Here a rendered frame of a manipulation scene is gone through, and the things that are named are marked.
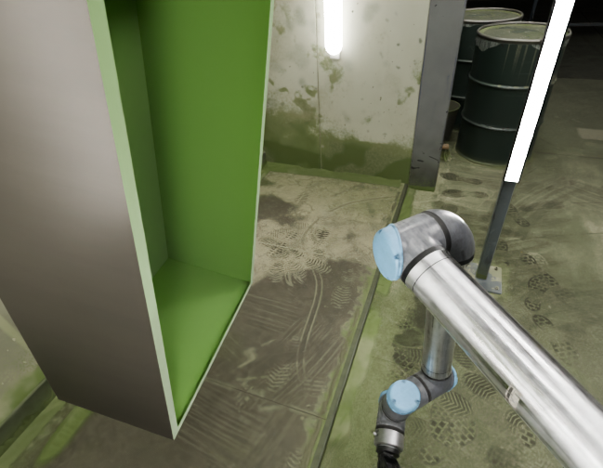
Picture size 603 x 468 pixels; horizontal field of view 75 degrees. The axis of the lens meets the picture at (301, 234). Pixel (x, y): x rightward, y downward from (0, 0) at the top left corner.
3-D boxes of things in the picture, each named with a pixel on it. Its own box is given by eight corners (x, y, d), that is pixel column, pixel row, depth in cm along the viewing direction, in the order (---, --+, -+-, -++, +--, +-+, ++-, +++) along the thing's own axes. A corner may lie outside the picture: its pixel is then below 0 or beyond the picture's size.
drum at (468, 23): (501, 112, 377) (528, 7, 322) (491, 136, 338) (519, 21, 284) (439, 106, 401) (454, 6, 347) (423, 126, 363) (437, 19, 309)
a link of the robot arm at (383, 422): (383, 385, 129) (377, 395, 137) (378, 424, 121) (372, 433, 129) (412, 393, 128) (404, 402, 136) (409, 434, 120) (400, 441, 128)
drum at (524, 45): (448, 136, 344) (468, 23, 290) (518, 135, 337) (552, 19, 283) (462, 168, 299) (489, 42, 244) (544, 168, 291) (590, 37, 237)
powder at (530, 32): (470, 28, 290) (471, 26, 289) (549, 24, 283) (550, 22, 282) (490, 45, 248) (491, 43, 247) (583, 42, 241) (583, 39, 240)
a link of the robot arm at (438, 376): (453, 188, 97) (435, 369, 133) (413, 204, 93) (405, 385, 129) (492, 206, 88) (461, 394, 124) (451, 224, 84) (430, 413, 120)
